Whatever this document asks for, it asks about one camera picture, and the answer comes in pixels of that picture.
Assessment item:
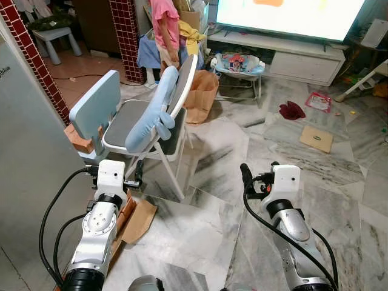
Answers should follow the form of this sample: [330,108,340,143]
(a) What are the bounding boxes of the grey fridge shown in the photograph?
[0,33,101,291]

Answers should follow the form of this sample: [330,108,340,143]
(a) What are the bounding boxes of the red brick stack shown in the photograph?
[115,191,138,249]

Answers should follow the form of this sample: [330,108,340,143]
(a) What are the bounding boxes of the plain brown cardboard sheet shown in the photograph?
[121,199,158,245]

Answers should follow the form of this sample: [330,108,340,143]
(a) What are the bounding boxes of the cardboard piece with green print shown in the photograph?
[299,125,335,154]

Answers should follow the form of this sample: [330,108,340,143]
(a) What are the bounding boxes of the dark red cloth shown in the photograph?
[278,101,306,121]

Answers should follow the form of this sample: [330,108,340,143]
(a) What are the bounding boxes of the light blue cushion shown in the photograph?
[124,65,181,153]

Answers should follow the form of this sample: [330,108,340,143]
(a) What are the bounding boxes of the loose red bricks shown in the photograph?
[63,124,104,154]

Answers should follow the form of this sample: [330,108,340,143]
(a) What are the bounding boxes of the pink booklet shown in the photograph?
[304,92,333,113]

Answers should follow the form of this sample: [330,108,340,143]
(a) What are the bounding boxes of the light blue folding chair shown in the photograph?
[69,69,189,201]

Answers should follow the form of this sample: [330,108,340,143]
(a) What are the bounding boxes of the brown paper bag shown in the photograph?
[184,70,219,125]

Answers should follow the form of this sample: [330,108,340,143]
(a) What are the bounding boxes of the grey robot left leg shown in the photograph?
[126,275,166,291]

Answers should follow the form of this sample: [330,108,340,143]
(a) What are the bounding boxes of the grey robot leg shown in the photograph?
[219,284,255,291]
[126,275,166,291]

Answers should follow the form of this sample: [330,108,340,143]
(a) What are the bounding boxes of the white television stand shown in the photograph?
[208,30,347,87]

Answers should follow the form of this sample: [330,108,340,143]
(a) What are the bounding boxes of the grey robot right leg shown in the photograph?
[219,284,255,291]

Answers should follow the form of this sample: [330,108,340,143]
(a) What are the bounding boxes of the colourful baby bouncer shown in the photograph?
[211,52,266,102]

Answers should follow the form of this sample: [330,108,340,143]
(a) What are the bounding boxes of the blue cloth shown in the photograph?
[137,35,162,69]

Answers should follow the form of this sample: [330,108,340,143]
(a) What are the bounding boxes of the red tiled pillar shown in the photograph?
[108,0,147,85]

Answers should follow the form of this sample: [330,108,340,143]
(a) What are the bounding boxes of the yellow cloth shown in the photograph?
[178,20,206,56]

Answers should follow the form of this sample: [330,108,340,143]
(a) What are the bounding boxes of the person in pink shirt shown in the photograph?
[149,0,181,69]

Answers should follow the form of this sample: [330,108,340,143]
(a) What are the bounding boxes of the flat screen television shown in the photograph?
[215,0,368,43]

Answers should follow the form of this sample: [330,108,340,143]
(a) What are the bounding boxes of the brown cardboard box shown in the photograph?
[179,8,202,31]

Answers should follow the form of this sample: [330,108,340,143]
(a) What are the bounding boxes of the white plastic stool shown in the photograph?
[32,27,83,65]

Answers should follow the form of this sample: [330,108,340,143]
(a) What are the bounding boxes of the dark green bundle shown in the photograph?
[27,13,73,31]

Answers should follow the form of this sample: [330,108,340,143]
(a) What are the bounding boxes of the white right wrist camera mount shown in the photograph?
[270,164,301,204]

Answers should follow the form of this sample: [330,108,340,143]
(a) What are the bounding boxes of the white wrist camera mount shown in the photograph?
[97,159,127,196]
[270,164,301,204]

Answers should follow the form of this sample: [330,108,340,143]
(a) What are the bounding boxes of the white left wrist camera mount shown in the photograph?
[97,159,127,196]

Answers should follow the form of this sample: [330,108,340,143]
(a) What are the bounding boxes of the long black left arm cable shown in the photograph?
[39,167,98,287]

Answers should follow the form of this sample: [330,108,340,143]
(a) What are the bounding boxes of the short black left arm cable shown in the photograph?
[53,212,89,279]

